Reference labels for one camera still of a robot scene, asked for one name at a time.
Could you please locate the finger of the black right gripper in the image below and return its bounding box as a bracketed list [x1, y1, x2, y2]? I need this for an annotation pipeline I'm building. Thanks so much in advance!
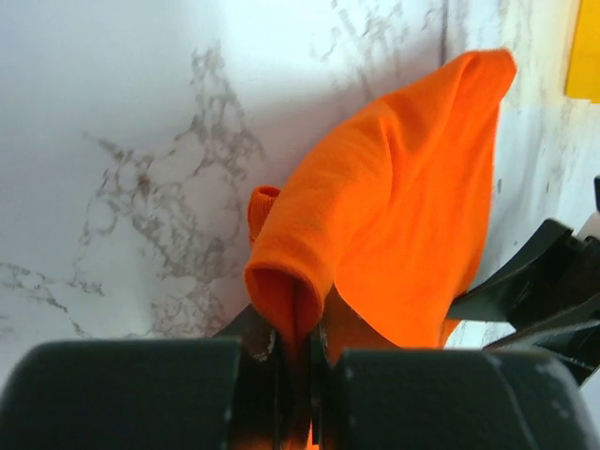
[447, 218, 573, 323]

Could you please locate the yellow plastic tray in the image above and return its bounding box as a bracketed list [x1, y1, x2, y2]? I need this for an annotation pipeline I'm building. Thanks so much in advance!
[564, 0, 600, 104]

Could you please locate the orange t shirt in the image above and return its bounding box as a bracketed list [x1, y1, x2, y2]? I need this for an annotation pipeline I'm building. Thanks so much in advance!
[244, 49, 517, 449]

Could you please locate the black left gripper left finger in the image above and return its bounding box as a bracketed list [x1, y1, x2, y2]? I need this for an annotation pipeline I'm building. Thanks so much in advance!
[213, 305, 277, 362]

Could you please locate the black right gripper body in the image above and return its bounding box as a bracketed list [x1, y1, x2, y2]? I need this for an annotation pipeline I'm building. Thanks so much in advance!
[485, 235, 599, 385]

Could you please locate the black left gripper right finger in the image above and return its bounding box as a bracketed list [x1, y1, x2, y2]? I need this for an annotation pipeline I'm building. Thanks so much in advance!
[308, 286, 398, 370]

